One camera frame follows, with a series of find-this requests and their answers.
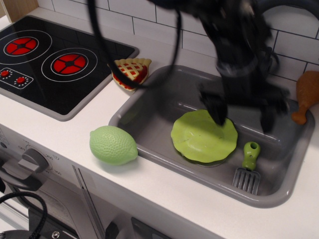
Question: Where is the green toy lime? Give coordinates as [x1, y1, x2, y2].
[89, 125, 138, 165]

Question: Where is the toy cherry pie slice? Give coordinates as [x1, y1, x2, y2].
[114, 58, 152, 85]

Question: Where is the brown toy chicken drumstick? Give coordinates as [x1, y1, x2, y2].
[291, 71, 319, 125]

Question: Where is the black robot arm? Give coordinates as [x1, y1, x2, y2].
[155, 0, 288, 132]

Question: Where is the black braided foreground cable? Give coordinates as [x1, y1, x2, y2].
[0, 191, 48, 239]

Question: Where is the dark grey toy faucet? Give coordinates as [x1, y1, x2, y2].
[258, 0, 319, 80]

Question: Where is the green toy plate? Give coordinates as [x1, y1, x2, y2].
[170, 110, 238, 163]

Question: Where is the grey oven door handle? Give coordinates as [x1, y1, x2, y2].
[0, 160, 42, 191]

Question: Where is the black toy stove top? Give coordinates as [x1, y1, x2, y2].
[0, 14, 140, 122]

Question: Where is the grey oven knob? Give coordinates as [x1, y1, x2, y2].
[18, 148, 49, 173]

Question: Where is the grey toy sink basin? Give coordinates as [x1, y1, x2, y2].
[110, 66, 315, 208]

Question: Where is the green handled metal spatula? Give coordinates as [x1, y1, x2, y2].
[232, 141, 261, 195]

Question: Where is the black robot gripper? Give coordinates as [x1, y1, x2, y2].
[199, 77, 289, 132]

